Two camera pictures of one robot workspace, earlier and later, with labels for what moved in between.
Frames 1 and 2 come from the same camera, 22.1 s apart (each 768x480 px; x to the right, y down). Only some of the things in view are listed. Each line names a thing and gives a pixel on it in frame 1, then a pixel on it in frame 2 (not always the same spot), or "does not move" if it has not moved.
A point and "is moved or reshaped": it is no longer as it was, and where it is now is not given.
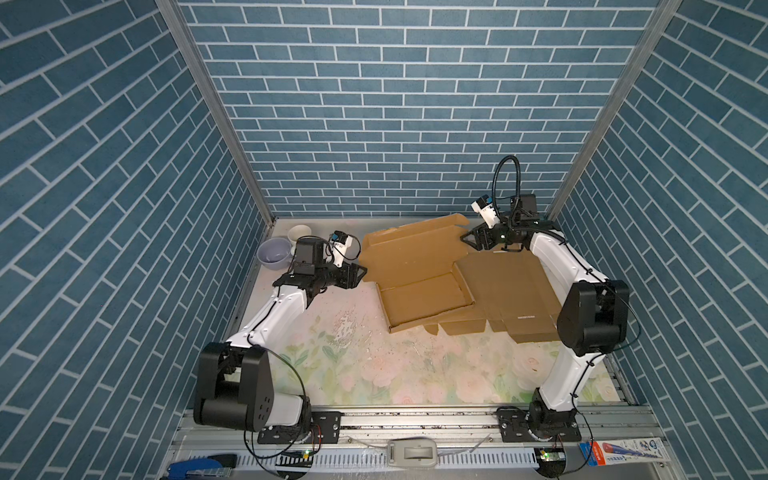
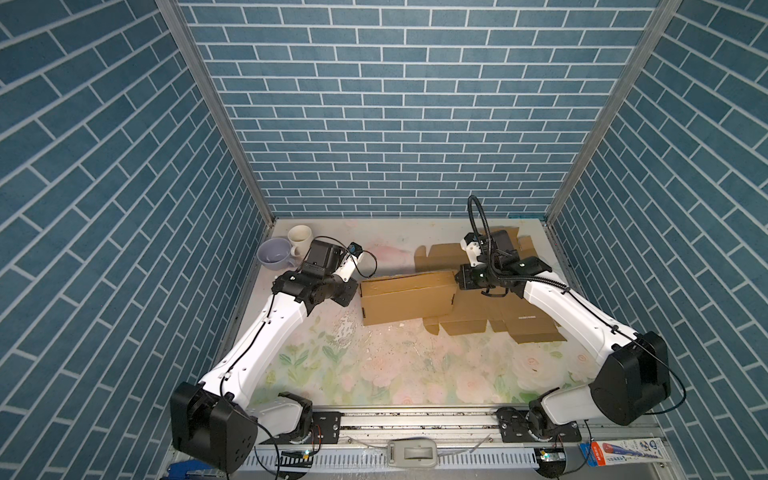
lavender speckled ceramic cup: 274,252 does not move
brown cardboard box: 413,266 is moved or reshaped
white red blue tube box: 610,452 does not move
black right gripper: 478,232 -> 464,281
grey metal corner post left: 174,12 does not move
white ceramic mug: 297,231 does not move
